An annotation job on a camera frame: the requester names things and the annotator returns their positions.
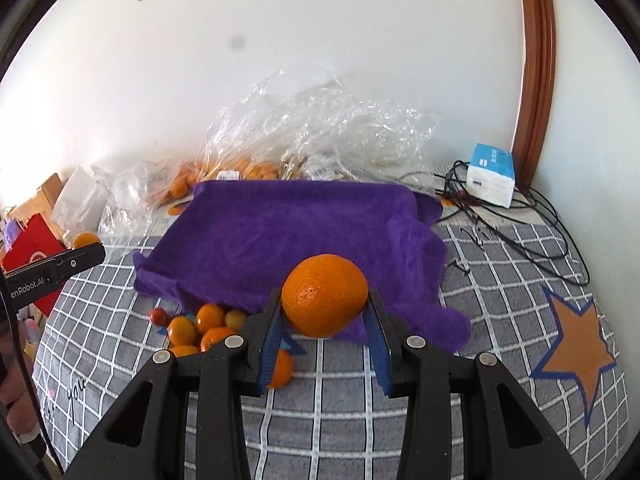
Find purple towel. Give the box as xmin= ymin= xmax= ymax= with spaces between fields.
xmin=132 ymin=180 xmax=471 ymax=352

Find orange star sticker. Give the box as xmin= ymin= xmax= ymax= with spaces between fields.
xmin=530 ymin=287 xmax=617 ymax=427

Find red paper bag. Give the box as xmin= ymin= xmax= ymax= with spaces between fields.
xmin=1 ymin=214 xmax=65 ymax=318

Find orange mandarin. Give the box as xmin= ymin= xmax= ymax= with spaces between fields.
xmin=169 ymin=344 xmax=200 ymax=358
xmin=200 ymin=326 xmax=235 ymax=352
xmin=167 ymin=315 xmax=198 ymax=347
xmin=195 ymin=304 xmax=226 ymax=335
xmin=224 ymin=309 xmax=247 ymax=333
xmin=269 ymin=349 xmax=294 ymax=389

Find brown door frame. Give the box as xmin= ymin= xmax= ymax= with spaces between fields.
xmin=511 ymin=0 xmax=556 ymax=188

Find left hand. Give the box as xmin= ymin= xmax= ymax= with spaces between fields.
xmin=1 ymin=324 xmax=38 ymax=436

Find clear plastic bag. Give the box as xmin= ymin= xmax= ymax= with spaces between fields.
xmin=98 ymin=159 xmax=198 ymax=259
xmin=198 ymin=70 xmax=438 ymax=195

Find white plastic bag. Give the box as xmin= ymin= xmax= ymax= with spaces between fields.
xmin=51 ymin=166 xmax=112 ymax=244

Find clear plastic bag right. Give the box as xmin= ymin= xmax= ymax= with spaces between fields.
xmin=198 ymin=70 xmax=438 ymax=195

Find white blue box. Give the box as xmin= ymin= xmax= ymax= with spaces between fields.
xmin=466 ymin=143 xmax=515 ymax=209

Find clear plastic bag left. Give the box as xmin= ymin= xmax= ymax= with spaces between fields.
xmin=98 ymin=159 xmax=198 ymax=259

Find cardboard box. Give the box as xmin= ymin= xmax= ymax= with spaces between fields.
xmin=9 ymin=172 xmax=63 ymax=223

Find small red fruit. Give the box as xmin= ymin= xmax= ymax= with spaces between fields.
xmin=149 ymin=308 xmax=170 ymax=327

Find black cables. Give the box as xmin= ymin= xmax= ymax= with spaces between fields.
xmin=399 ymin=159 xmax=591 ymax=288

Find large orange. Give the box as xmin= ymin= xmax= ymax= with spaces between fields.
xmin=281 ymin=254 xmax=369 ymax=338

